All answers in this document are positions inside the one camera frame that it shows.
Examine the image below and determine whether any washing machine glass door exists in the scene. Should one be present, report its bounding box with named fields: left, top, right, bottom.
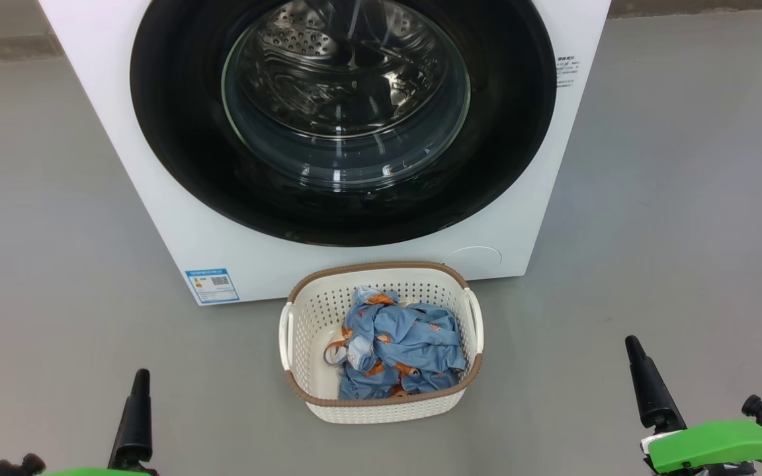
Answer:
left=130, top=0, right=558, bottom=247

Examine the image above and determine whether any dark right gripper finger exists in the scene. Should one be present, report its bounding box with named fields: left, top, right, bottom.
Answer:
left=624, top=335, right=687, bottom=434

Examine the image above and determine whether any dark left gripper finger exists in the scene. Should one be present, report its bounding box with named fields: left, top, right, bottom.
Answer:
left=107, top=368, right=158, bottom=473

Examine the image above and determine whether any blue energy label sticker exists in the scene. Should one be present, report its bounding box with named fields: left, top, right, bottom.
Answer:
left=185, top=268, right=240, bottom=305

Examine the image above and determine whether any white front-load washing machine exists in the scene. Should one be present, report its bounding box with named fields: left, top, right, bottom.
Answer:
left=37, top=0, right=613, bottom=306

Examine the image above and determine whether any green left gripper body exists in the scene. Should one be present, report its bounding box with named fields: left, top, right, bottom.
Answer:
left=42, top=467, right=151, bottom=476

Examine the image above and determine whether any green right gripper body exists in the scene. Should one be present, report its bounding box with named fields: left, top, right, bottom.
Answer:
left=641, top=420, right=762, bottom=476

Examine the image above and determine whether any cream perforated basket brown rim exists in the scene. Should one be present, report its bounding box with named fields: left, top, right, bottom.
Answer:
left=278, top=261, right=485, bottom=424

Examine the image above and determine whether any blue garment with orange prints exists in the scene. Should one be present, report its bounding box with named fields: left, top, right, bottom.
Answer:
left=323, top=340, right=461, bottom=401
left=341, top=286, right=468, bottom=374

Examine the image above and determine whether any round white drain filter cover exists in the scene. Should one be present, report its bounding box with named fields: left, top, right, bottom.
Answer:
left=444, top=246, right=503, bottom=272

